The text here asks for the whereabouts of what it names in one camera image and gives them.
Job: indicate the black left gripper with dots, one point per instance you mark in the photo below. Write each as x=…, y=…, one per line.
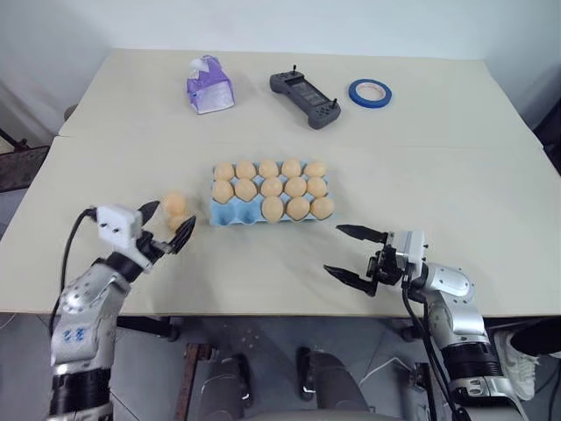
x=151, y=249

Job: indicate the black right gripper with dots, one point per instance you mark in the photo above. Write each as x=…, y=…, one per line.
x=385, y=267

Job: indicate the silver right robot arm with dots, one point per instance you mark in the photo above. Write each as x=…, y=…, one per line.
x=458, y=287

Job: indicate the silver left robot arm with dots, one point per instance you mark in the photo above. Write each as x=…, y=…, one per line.
x=83, y=307

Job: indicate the tan egg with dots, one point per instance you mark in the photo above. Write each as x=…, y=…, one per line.
x=222, y=191
x=174, y=202
x=298, y=208
x=271, y=187
x=315, y=169
x=272, y=209
x=245, y=189
x=295, y=187
x=291, y=167
x=317, y=187
x=223, y=170
x=245, y=169
x=268, y=168
x=178, y=221
x=322, y=208

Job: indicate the blue egg carton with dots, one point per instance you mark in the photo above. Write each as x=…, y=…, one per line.
x=228, y=215

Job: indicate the black table foot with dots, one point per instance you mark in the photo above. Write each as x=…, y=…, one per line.
x=409, y=333

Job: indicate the dark grey rounded leg cover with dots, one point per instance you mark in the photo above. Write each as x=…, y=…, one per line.
x=333, y=381
x=228, y=386

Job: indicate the purple tissue pack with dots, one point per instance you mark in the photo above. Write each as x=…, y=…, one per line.
x=210, y=90

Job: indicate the dark brown furniture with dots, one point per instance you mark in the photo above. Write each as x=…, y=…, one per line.
x=22, y=166

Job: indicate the blue tape roll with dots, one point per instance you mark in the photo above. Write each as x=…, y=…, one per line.
x=357, y=98

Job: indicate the grey handheld remote controller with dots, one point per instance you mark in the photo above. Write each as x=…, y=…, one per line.
x=304, y=96

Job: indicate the white sneaker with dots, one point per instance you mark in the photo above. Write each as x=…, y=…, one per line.
x=519, y=364

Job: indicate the black trouser leg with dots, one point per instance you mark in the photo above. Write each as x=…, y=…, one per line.
x=537, y=337

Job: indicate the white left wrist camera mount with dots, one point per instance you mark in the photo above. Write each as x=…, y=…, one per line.
x=118, y=228

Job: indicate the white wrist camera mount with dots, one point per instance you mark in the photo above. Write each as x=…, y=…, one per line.
x=409, y=250
x=118, y=228

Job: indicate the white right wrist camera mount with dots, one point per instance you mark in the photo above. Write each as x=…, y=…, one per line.
x=409, y=250

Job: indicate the black table frame bar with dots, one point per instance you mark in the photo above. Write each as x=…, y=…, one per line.
x=144, y=326

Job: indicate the brown wooden post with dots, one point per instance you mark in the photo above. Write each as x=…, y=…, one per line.
x=193, y=381

